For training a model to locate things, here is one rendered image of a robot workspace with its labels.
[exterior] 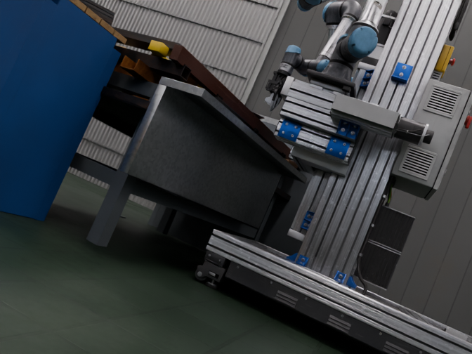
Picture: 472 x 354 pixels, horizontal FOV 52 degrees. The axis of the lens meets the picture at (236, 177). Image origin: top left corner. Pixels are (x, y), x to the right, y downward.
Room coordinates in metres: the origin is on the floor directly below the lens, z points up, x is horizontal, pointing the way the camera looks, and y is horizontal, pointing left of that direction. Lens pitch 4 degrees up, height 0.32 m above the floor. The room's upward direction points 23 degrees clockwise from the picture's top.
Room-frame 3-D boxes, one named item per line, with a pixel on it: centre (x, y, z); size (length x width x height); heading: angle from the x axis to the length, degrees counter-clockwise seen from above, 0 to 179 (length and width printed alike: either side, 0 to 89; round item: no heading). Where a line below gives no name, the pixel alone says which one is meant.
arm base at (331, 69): (2.18, -0.24, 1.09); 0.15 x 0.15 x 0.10
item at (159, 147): (2.35, 0.08, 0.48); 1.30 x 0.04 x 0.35; 152
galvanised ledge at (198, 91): (2.31, 0.01, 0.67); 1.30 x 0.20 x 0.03; 152
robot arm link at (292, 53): (2.52, -0.02, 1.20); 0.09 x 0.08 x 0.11; 129
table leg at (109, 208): (1.95, 0.40, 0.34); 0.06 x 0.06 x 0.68; 62
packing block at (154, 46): (1.88, 0.48, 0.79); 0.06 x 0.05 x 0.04; 62
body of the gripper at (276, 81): (2.52, -0.01, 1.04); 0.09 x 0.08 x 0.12; 63
